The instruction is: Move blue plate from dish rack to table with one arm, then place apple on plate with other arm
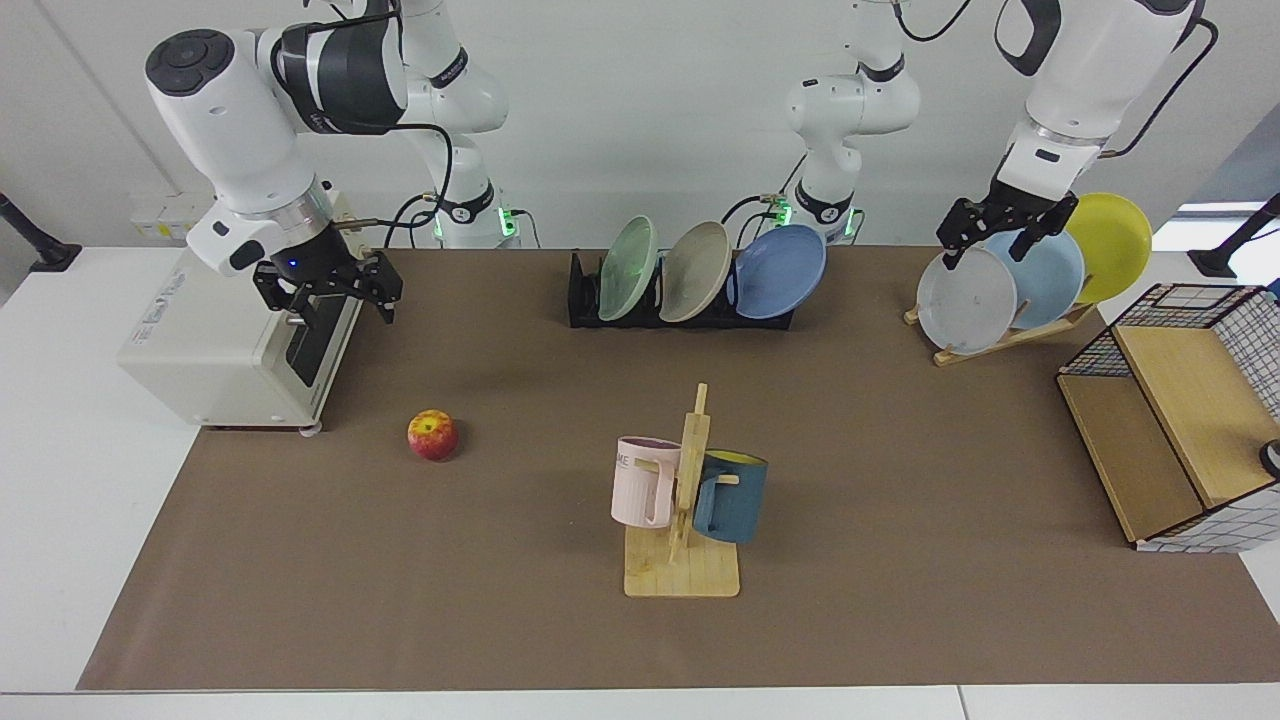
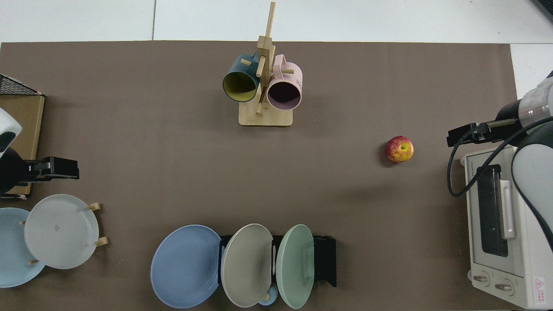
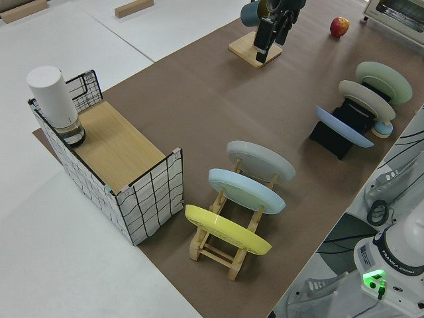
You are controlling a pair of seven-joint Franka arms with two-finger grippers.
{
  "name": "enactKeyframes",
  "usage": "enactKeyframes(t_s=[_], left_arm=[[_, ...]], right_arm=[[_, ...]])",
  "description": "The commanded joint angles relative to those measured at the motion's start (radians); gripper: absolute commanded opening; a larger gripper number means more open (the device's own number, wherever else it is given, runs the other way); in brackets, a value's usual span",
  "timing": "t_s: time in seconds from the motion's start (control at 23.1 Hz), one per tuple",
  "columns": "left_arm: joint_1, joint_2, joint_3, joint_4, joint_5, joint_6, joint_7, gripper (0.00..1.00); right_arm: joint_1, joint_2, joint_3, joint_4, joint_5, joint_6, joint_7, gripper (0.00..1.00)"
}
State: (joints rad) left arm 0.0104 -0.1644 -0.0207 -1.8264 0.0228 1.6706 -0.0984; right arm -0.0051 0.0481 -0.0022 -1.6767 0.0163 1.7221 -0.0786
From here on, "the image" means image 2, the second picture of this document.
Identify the beige plate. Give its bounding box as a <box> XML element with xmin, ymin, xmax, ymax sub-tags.
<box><xmin>221</xmin><ymin>223</ymin><xmax>274</xmax><ymax>308</ymax></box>

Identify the red yellow apple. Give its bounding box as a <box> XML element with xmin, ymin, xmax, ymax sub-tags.
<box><xmin>385</xmin><ymin>136</ymin><xmax>414</xmax><ymax>163</ymax></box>

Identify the wire basket with wooden floor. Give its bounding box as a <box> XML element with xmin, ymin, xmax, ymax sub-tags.
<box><xmin>0</xmin><ymin>73</ymin><xmax>45</xmax><ymax>199</ymax></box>

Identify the wooden cup stand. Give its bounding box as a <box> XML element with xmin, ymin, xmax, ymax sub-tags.
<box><xmin>238</xmin><ymin>1</ymin><xmax>294</xmax><ymax>127</ymax></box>

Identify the pink cup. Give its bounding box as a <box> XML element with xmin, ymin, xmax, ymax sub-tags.
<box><xmin>267</xmin><ymin>54</ymin><xmax>303</xmax><ymax>111</ymax></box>

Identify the black dish rack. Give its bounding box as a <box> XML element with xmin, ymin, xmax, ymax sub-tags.
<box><xmin>218</xmin><ymin>235</ymin><xmax>337</xmax><ymax>288</ymax></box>

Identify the dark teal cup yellow inside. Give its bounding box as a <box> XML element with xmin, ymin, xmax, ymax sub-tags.
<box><xmin>222</xmin><ymin>53</ymin><xmax>261</xmax><ymax>103</ymax></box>

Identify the pale green plate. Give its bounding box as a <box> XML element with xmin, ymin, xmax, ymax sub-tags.
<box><xmin>276</xmin><ymin>224</ymin><xmax>315</xmax><ymax>309</ymax></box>

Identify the dark object at table corner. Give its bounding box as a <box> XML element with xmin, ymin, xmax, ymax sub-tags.
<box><xmin>531</xmin><ymin>0</ymin><xmax>553</xmax><ymax>23</ymax></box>

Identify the light blue plate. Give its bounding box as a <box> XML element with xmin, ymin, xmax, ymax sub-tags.
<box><xmin>0</xmin><ymin>207</ymin><xmax>46</xmax><ymax>288</ymax></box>

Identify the grey plate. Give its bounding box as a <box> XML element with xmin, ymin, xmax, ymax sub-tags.
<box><xmin>24</xmin><ymin>194</ymin><xmax>99</xmax><ymax>270</ymax></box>

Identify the small blue round thing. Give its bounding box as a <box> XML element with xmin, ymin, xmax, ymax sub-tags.
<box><xmin>258</xmin><ymin>283</ymin><xmax>278</xmax><ymax>306</ymax></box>

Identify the wooden peg plate stand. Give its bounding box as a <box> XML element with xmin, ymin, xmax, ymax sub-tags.
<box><xmin>19</xmin><ymin>202</ymin><xmax>108</xmax><ymax>265</ymax></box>

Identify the brown table cloth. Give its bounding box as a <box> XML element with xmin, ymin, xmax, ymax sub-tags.
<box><xmin>0</xmin><ymin>40</ymin><xmax>525</xmax><ymax>311</ymax></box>

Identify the pale toaster oven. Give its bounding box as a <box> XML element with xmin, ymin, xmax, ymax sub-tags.
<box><xmin>460</xmin><ymin>144</ymin><xmax>553</xmax><ymax>310</ymax></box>

